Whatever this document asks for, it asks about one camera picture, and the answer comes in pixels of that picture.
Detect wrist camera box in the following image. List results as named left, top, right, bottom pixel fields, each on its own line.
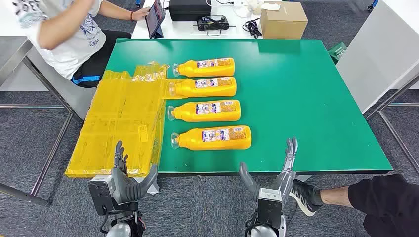
left=256, top=188, right=283, bottom=230
left=87, top=174, right=115, bottom=217

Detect clear plastic bag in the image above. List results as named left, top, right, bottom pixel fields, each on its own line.
left=233, top=0, right=262, bottom=19

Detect black handheld controller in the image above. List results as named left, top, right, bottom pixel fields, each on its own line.
left=193, top=14, right=236, bottom=37

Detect green bag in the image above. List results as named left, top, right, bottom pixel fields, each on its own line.
left=328, top=41, right=348, bottom=65

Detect black carrying case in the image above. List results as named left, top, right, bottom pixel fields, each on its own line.
left=168, top=0, right=212, bottom=22

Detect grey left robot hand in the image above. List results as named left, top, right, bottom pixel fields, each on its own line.
left=113, top=140, right=159, bottom=205

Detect steel table frame legs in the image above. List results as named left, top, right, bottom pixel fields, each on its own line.
left=363, top=73, right=419, bottom=176

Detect brown cardboard box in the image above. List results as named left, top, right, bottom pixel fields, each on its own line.
left=259, top=1, right=309, bottom=40

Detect person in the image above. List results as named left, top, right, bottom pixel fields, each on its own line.
left=11, top=0, right=151, bottom=89
left=289, top=173, right=419, bottom=237

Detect white desk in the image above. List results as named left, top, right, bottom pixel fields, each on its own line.
left=130, top=0, right=262, bottom=40

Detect steel frame table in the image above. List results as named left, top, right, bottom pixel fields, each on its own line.
left=0, top=36, right=86, bottom=207

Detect person's left hand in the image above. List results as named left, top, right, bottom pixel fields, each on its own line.
left=132, top=7, right=151, bottom=22

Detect orange detergent bottle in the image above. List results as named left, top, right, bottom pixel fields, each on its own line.
left=167, top=99, right=242, bottom=123
left=172, top=58, right=236, bottom=78
left=170, top=125, right=252, bottom=151
left=168, top=77, right=237, bottom=98

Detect yellow taped cardboard board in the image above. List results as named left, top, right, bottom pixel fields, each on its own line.
left=65, top=61, right=189, bottom=179

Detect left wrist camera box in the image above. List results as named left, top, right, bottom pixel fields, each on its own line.
left=87, top=174, right=115, bottom=217

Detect white bench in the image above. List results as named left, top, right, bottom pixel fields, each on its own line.
left=26, top=49, right=97, bottom=121

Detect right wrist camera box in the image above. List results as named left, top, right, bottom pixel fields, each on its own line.
left=256, top=188, right=283, bottom=230

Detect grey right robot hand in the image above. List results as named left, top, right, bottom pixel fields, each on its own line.
left=239, top=137, right=299, bottom=207

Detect black cable bundle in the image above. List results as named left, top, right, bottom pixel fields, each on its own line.
left=242, top=18, right=263, bottom=39

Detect black tablet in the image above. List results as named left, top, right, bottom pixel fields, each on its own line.
left=145, top=0, right=167, bottom=39

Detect white side table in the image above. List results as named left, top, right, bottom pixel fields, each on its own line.
left=335, top=0, right=419, bottom=114

